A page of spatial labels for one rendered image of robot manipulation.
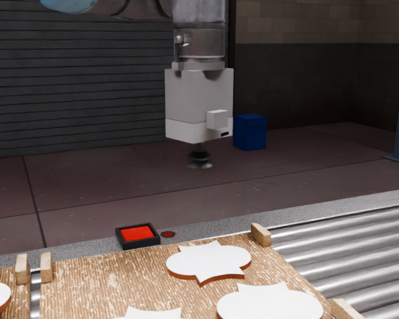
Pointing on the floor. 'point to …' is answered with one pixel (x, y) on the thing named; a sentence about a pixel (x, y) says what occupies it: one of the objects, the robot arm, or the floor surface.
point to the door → (109, 31)
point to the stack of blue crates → (249, 131)
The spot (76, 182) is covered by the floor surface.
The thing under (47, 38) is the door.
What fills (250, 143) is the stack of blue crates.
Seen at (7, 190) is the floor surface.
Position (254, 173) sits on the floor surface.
